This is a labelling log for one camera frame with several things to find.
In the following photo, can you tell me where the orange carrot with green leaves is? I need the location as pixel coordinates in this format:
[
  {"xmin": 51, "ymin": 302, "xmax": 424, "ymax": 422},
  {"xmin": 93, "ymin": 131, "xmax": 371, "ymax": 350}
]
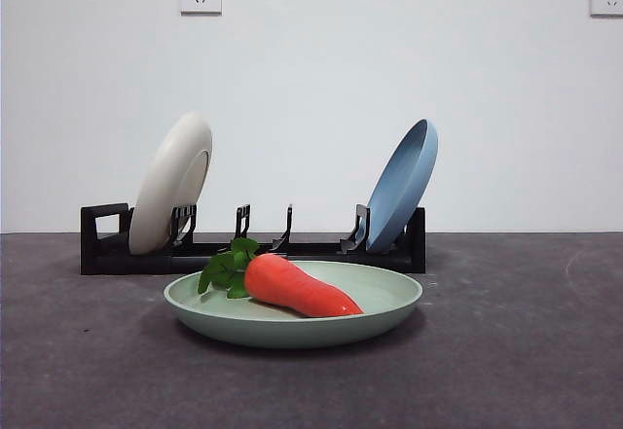
[{"xmin": 197, "ymin": 236, "xmax": 365, "ymax": 318}]

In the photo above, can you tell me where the green plate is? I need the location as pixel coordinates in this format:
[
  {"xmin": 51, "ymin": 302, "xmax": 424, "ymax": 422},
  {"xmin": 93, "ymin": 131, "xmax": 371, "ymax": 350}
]
[{"xmin": 163, "ymin": 260, "xmax": 424, "ymax": 350}]

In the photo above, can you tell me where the blue plate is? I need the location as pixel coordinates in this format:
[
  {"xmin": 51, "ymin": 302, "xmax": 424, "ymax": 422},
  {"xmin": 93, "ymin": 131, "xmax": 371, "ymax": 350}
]
[{"xmin": 365, "ymin": 118, "xmax": 440, "ymax": 254}]

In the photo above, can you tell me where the cream plate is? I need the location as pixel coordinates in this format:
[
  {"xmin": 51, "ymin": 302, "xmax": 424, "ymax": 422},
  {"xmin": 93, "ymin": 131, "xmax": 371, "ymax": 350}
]
[{"xmin": 128, "ymin": 111, "xmax": 214, "ymax": 256}]

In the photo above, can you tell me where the black plate rack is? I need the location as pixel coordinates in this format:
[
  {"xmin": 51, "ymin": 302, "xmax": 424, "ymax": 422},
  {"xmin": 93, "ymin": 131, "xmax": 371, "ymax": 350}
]
[{"xmin": 80, "ymin": 202, "xmax": 427, "ymax": 275}]

